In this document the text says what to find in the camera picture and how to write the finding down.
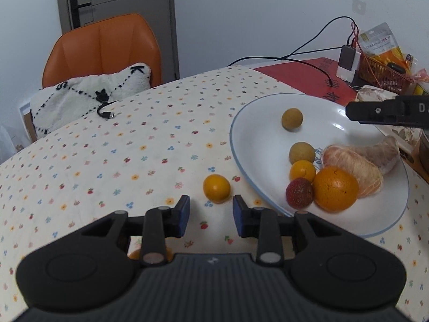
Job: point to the large orange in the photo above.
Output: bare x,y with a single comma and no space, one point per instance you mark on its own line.
335,190

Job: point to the small yellow tangerine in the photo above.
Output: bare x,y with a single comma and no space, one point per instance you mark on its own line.
216,188

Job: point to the black charger adapter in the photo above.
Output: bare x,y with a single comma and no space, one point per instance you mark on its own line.
346,57

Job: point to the orange leather chair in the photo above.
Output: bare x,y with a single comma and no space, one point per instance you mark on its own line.
104,47

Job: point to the black door handle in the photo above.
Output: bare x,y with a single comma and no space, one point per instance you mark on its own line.
75,6

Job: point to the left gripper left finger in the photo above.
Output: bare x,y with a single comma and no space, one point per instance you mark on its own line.
160,223

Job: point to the brown kiwi fruit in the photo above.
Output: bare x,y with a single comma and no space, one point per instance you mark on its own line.
301,151

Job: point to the floral tissue box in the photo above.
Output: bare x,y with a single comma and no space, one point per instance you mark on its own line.
407,138

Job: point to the peeled pomelo segment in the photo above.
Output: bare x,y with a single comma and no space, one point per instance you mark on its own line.
368,175
385,154

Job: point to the grey door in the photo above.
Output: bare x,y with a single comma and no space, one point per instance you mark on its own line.
160,15

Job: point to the floral polka dot tablecloth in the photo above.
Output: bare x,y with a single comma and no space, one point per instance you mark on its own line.
161,145

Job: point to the red printed table mat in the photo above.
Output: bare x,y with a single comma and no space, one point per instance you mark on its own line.
315,77

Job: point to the white black patterned cushion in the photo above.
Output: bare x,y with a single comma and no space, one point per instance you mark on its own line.
58,105

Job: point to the yellow snack bag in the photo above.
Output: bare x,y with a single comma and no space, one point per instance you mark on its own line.
380,44

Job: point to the small orange tangerine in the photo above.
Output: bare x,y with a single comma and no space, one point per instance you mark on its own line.
302,169

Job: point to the white power strip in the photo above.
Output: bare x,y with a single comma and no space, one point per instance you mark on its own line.
347,75

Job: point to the red plastic basket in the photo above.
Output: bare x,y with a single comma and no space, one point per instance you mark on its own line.
376,74

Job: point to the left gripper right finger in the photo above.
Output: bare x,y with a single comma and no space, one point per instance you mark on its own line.
262,224

